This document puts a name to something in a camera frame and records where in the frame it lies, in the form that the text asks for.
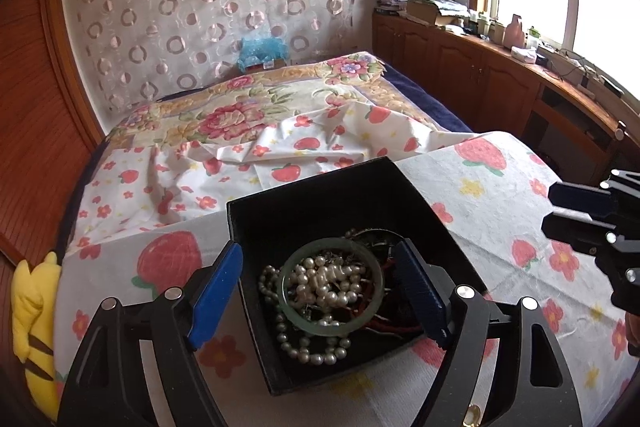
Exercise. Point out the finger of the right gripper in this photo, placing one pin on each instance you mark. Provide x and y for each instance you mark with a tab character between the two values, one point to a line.
586	236
580	199

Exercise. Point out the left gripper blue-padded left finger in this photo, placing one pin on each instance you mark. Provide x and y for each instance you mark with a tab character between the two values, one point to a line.
213	294

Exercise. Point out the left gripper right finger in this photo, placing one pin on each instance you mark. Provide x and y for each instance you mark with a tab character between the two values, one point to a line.
429	289

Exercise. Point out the green jade bangle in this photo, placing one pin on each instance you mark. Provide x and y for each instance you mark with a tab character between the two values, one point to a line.
328	287

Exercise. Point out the brown wooden side cabinet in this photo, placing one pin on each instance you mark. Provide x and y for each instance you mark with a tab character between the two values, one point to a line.
490	91

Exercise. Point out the white floral strawberry cloth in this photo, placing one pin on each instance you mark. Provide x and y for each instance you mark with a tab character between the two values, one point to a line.
491	193

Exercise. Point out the black square storage box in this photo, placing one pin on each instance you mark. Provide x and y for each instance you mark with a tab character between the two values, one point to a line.
373	203

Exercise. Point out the floral bed quilt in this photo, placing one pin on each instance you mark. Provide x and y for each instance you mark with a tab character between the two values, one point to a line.
280	106

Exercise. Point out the pink bottle on counter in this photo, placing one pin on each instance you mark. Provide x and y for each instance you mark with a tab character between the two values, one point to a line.
514	35

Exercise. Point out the yellow plush toy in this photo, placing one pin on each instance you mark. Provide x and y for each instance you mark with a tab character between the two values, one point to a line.
33	294

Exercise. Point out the brown wooden wardrobe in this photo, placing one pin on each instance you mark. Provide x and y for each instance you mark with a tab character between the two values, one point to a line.
47	138

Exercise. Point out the blue plastic bag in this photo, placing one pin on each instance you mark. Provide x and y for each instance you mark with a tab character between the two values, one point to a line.
261	51

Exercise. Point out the clutter pile on cabinet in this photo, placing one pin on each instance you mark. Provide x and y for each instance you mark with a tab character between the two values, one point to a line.
440	13

